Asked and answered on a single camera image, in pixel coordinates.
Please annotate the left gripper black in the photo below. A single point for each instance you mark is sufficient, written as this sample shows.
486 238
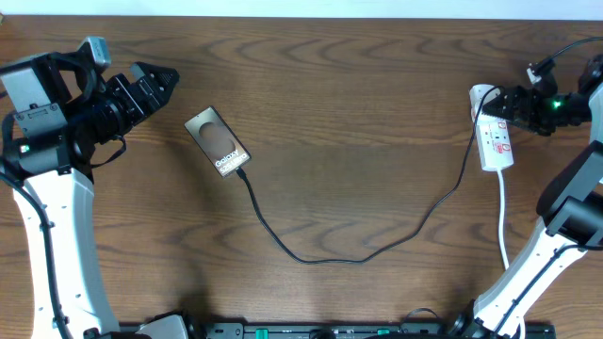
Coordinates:
151 93

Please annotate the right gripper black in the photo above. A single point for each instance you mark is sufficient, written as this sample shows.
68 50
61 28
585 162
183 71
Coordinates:
529 96

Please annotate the Galaxy S25 Ultra smartphone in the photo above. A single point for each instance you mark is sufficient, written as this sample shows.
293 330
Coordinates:
217 141

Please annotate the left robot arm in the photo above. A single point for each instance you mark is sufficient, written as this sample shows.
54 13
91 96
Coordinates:
63 109

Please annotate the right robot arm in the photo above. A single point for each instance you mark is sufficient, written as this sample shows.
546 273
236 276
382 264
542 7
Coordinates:
569 211

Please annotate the white USB charger adapter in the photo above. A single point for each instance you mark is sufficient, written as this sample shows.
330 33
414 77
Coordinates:
479 96

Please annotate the white power strip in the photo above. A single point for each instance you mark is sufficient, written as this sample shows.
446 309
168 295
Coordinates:
492 135

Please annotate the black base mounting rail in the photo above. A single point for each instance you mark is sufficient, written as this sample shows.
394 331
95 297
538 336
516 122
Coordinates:
409 329

